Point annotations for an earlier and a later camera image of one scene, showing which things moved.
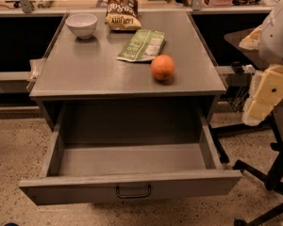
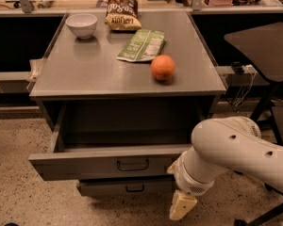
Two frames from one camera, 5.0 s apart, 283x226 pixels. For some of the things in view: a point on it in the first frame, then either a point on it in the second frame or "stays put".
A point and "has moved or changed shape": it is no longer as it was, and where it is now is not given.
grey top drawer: (116, 151) has moved or changed shape
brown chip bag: (122, 13) stays put
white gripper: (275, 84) -> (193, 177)
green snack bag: (143, 45) stays put
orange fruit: (162, 67) stays put
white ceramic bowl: (83, 24) stays put
